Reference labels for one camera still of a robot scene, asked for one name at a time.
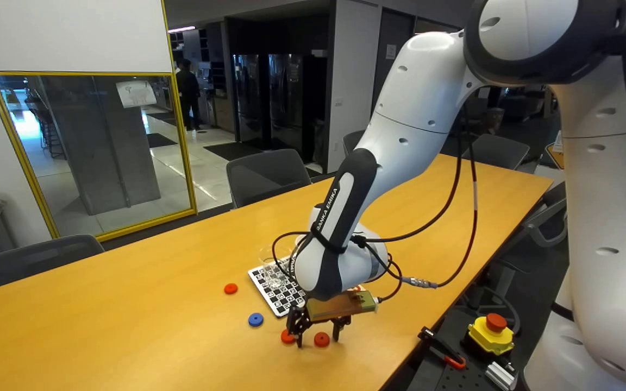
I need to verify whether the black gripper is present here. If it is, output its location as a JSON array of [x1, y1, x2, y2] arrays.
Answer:
[[287, 302, 351, 351]]

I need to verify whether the black white checkered marker board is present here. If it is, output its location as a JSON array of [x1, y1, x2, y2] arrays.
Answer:
[[246, 258, 309, 322]]

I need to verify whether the black red hand tool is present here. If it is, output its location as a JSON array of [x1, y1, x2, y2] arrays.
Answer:
[[418, 326, 469, 374]]

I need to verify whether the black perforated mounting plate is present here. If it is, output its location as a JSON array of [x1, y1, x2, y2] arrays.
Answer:
[[397, 317, 539, 391]]

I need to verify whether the dark grey office chair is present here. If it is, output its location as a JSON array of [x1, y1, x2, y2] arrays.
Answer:
[[224, 147, 313, 212], [472, 134, 533, 173], [517, 177, 576, 253], [0, 233, 105, 300]]

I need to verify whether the yellow red emergency stop button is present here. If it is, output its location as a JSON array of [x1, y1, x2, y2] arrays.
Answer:
[[467, 311, 517, 359]]

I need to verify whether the silver metal block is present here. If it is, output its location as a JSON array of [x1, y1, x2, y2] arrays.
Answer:
[[484, 359, 521, 391]]

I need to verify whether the person in dark clothes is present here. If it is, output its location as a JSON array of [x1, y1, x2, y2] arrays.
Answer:
[[177, 63, 203, 134]]

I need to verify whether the white paper sign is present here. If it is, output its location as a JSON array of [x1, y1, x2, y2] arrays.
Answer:
[[116, 78, 159, 112]]

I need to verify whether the wide white board panel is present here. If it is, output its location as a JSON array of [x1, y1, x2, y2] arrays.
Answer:
[[0, 0, 173, 77]]

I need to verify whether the black cable with metal connector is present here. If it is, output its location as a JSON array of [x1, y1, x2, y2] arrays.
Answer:
[[269, 143, 483, 302]]

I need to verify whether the thin black cable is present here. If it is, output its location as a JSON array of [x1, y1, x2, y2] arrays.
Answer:
[[351, 139, 467, 245]]

